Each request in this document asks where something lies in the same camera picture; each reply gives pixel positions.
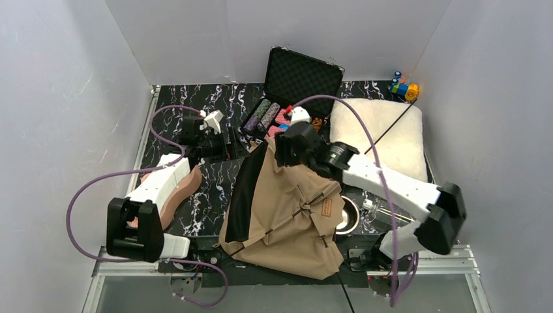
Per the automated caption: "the colourful toy train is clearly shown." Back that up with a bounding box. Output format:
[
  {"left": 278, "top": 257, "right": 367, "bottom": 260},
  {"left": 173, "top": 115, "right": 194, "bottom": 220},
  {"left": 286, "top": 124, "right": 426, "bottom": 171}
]
[{"left": 388, "top": 71, "right": 419, "bottom": 101}]

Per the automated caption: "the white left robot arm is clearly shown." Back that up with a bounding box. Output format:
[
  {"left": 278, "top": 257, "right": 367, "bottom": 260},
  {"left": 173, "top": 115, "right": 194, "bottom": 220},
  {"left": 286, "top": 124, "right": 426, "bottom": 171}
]
[{"left": 106, "top": 110, "right": 249, "bottom": 263}]

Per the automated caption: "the pink double bowl holder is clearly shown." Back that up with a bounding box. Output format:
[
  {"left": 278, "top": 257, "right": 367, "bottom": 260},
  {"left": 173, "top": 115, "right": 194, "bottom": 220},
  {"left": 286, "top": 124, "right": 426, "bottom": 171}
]
[{"left": 127, "top": 161, "right": 202, "bottom": 230}]

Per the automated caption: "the tan fabric pet tent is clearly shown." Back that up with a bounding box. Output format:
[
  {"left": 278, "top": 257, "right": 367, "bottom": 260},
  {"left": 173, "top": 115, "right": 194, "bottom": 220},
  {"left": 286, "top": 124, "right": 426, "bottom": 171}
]
[{"left": 218, "top": 138, "right": 344, "bottom": 280}]

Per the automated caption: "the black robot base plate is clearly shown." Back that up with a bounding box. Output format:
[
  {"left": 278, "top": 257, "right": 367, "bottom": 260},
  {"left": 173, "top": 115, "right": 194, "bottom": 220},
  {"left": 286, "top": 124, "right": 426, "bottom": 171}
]
[{"left": 157, "top": 235, "right": 390, "bottom": 288}]

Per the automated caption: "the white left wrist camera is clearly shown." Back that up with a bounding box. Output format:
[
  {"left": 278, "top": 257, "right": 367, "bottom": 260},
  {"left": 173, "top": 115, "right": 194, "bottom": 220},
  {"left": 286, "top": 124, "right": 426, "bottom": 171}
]
[{"left": 200, "top": 110, "right": 224, "bottom": 134}]

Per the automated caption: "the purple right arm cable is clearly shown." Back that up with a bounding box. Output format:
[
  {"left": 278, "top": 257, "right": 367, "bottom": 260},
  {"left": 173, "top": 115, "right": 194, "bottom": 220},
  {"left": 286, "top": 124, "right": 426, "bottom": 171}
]
[{"left": 285, "top": 95, "right": 420, "bottom": 308}]

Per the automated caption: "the white fluffy cushion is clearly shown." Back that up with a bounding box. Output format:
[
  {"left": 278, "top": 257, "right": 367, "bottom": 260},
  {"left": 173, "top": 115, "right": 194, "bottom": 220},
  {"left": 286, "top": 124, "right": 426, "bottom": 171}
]
[{"left": 330, "top": 98, "right": 428, "bottom": 182}]

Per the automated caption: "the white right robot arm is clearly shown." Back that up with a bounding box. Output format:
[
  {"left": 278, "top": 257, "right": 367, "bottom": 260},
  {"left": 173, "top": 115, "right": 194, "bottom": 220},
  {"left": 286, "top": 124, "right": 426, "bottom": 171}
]
[{"left": 275, "top": 122, "right": 467, "bottom": 260}]

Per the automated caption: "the black poker chip case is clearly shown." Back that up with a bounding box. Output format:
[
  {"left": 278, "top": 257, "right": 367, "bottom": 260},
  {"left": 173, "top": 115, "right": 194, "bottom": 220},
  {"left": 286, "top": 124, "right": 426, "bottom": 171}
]
[{"left": 241, "top": 46, "right": 344, "bottom": 139}]

